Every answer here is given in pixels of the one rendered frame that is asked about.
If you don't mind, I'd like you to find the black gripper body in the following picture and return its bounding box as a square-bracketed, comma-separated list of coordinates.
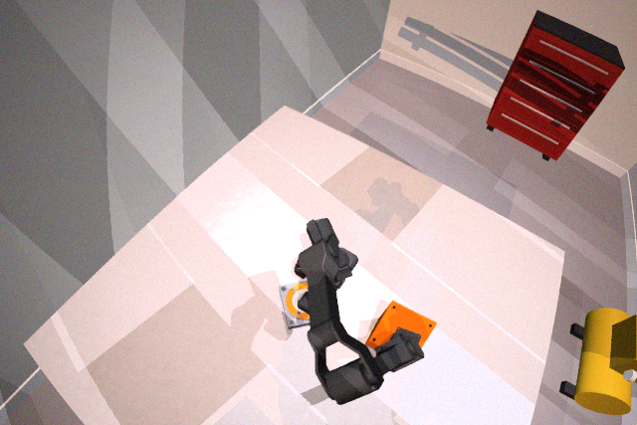
[298, 247, 359, 314]

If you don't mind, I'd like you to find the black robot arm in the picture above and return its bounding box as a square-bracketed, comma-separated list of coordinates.
[294, 218, 425, 405]

